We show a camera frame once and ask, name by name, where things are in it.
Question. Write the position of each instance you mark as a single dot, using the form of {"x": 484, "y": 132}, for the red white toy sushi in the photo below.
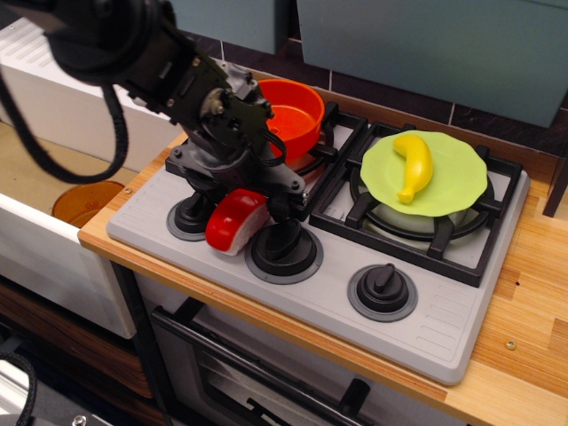
{"x": 235, "y": 220}

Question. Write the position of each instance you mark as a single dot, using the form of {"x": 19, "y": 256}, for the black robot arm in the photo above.
{"x": 137, "y": 46}

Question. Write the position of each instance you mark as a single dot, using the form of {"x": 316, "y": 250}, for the grey toy stove top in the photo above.
{"x": 435, "y": 340}

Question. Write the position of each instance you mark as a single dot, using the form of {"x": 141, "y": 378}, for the black burner grate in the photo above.
{"x": 465, "y": 246}
{"x": 328, "y": 151}

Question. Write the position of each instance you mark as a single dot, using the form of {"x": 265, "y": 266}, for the light green plate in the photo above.
{"x": 459, "y": 175}

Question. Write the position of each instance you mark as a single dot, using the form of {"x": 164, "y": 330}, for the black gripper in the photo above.
{"x": 255, "y": 169}

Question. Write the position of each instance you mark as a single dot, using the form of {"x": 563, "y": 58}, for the black middle stove knob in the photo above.
{"x": 284, "y": 253}

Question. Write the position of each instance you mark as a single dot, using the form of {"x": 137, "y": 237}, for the black left stove knob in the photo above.
{"x": 184, "y": 227}

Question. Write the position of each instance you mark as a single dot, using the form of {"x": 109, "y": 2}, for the black right stove knob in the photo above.
{"x": 382, "y": 293}

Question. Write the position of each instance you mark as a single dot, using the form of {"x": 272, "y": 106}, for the white toy sink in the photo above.
{"x": 39, "y": 251}

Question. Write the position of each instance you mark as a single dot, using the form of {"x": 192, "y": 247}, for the black right burner grate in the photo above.
{"x": 465, "y": 246}

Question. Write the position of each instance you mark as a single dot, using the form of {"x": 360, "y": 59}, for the toy oven door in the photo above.
{"x": 239, "y": 374}

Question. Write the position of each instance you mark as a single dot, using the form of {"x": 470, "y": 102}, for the orange translucent cup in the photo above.
{"x": 79, "y": 204}

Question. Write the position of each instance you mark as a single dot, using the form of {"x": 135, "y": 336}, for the black stove knob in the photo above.
{"x": 284, "y": 253}
{"x": 184, "y": 227}
{"x": 382, "y": 293}

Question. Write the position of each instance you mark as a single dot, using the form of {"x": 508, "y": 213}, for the yellow toy banana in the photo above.
{"x": 419, "y": 165}

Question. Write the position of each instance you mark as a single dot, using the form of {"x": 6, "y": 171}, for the orange toy pot grey handle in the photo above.
{"x": 298, "y": 111}

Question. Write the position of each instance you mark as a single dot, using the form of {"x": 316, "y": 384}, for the black left burner grate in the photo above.
{"x": 328, "y": 151}

